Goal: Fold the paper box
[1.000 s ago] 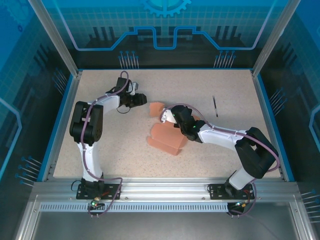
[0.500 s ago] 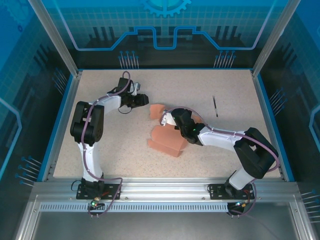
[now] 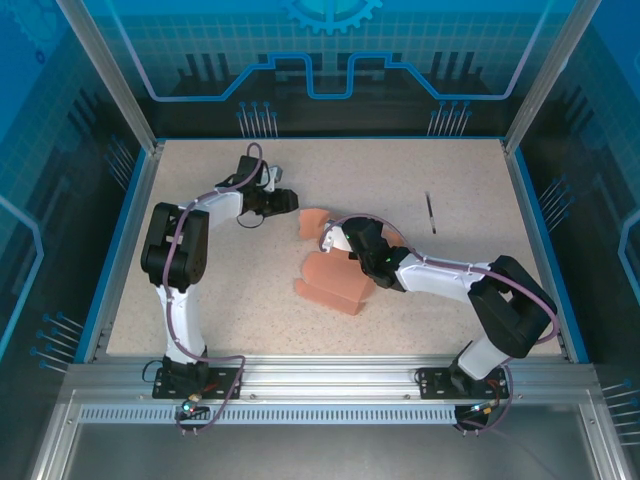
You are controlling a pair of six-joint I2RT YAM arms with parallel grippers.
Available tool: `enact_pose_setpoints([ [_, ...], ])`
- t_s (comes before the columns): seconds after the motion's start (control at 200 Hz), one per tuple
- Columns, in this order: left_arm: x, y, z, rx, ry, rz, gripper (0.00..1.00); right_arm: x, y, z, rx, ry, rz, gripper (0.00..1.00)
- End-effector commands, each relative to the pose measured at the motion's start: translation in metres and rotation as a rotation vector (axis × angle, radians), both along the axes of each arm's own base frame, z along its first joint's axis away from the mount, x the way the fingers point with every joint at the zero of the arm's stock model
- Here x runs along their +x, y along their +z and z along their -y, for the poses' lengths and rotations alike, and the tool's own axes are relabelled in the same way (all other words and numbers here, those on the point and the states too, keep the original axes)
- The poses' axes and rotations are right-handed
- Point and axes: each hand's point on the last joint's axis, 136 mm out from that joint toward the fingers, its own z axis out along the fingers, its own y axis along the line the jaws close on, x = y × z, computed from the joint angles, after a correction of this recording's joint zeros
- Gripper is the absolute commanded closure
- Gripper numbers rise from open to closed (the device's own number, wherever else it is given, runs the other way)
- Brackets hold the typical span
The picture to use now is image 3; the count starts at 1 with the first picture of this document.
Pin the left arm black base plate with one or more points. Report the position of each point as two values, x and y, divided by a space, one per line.
165 387

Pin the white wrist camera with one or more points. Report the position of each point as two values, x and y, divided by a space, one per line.
334 240
275 176

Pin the aluminium mounting rail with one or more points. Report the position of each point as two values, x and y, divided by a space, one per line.
325 380

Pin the black pen with clear cap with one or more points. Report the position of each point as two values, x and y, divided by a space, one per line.
431 214

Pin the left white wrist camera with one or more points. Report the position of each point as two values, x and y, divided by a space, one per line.
275 176

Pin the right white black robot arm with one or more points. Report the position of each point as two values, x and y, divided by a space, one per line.
440 277

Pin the aluminium frame post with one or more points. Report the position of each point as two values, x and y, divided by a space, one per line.
112 75
545 75

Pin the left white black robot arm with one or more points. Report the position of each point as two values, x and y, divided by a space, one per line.
180 320

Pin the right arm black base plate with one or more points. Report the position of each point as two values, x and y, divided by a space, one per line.
430 385

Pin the orange paper box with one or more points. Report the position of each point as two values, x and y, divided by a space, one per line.
330 282

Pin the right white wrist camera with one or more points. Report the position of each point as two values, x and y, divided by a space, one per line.
334 240

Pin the aluminium blue side rail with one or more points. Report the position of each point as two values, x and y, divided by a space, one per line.
542 250
129 245

